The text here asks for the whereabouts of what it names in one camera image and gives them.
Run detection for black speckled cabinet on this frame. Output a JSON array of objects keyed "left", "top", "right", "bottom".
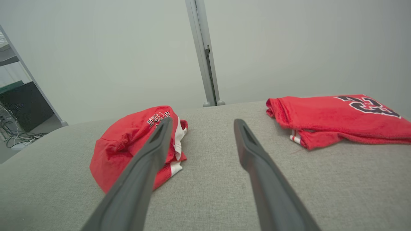
[{"left": 0, "top": 81, "right": 55, "bottom": 133}]

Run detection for red white basketball jersey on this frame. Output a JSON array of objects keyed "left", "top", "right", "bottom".
[{"left": 266, "top": 94, "right": 411, "bottom": 151}]

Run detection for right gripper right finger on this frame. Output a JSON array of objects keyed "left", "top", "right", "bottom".
[{"left": 234, "top": 118, "right": 322, "bottom": 231}]

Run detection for white floor cable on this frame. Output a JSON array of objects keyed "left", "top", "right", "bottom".
[{"left": 0, "top": 107, "right": 48, "bottom": 150}]

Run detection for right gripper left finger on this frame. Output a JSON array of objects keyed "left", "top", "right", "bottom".
[{"left": 80, "top": 116, "right": 174, "bottom": 231}]

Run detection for red basketball shorts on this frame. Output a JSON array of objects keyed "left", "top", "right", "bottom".
[{"left": 89, "top": 105, "right": 189, "bottom": 194}]

